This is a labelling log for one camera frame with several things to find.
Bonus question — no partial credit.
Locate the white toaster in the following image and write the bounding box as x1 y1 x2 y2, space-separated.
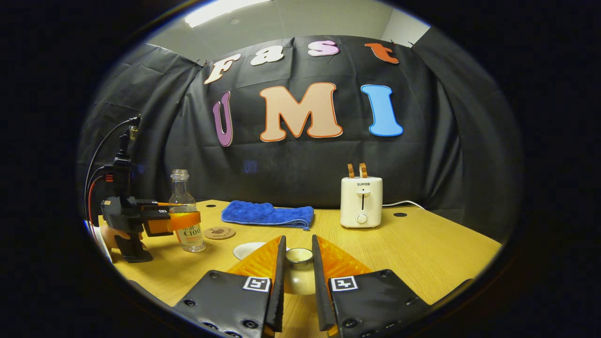
339 176 384 229

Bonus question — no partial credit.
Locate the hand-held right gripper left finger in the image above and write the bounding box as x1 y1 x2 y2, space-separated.
172 235 287 338

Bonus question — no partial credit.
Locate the round brown coaster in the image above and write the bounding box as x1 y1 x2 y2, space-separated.
203 226 237 240

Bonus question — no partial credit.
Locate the cream teacup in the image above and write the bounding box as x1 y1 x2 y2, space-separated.
233 242 269 261

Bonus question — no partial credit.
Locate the red gripper cable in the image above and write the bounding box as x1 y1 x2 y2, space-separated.
88 175 114 222

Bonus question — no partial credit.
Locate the blue folded towel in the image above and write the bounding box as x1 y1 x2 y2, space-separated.
221 200 316 231

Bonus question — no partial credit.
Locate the clear glass water bottle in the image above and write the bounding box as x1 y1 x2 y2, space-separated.
169 169 207 254

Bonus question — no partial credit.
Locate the cream teacup lid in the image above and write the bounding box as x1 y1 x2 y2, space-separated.
284 247 315 297

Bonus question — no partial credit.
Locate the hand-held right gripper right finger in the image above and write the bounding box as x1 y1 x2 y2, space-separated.
311 234 431 338

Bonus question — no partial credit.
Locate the black backdrop cloth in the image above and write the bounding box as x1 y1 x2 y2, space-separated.
77 35 523 243

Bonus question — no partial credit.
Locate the white power cable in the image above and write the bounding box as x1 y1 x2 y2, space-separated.
382 200 426 211

